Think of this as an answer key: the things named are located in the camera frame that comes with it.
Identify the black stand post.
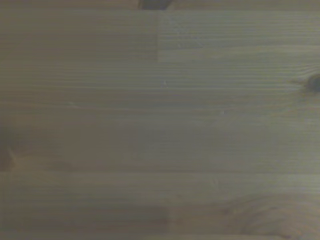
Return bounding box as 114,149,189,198
138,0,174,11

